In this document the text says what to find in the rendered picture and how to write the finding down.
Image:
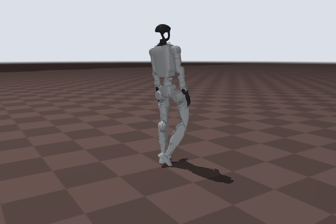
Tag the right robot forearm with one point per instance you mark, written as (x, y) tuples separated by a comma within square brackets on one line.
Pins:
[(181, 79)]

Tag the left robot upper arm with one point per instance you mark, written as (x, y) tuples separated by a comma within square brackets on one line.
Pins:
[(152, 59)]

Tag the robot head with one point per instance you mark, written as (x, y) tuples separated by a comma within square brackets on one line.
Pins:
[(162, 28)]

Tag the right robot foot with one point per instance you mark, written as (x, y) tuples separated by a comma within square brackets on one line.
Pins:
[(165, 159)]

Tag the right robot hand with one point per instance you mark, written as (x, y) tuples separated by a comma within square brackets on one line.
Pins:
[(186, 96)]

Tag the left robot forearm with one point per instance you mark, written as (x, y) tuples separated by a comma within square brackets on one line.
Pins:
[(156, 80)]

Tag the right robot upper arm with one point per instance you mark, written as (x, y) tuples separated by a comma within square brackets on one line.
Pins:
[(176, 52)]

